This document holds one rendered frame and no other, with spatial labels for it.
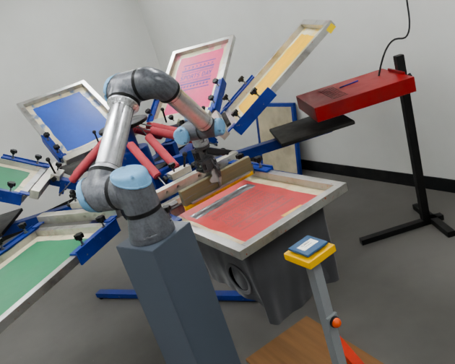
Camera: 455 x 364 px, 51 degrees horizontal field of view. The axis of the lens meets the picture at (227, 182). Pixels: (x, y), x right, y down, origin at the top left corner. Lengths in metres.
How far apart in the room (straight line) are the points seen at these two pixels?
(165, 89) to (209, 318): 0.81
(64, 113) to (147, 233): 2.60
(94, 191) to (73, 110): 2.51
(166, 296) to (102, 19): 5.31
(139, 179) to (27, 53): 4.87
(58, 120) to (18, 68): 2.32
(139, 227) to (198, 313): 0.36
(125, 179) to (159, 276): 0.32
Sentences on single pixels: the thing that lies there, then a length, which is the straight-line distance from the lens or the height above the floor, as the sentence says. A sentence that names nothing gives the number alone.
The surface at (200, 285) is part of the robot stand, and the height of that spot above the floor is 0.98.
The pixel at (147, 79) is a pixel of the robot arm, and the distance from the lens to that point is 1.69.
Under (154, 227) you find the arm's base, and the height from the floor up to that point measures 1.25.
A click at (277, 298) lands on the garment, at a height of 0.64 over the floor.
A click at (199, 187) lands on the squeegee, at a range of 2.18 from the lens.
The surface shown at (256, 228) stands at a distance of 1.92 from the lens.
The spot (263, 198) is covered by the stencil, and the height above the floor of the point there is 0.96.
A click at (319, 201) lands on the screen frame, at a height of 0.99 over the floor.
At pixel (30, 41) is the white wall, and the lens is 6.25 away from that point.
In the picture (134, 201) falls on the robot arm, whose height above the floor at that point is 1.34.
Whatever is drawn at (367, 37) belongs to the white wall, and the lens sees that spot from 3.97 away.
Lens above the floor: 1.81
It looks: 20 degrees down
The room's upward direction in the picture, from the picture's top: 18 degrees counter-clockwise
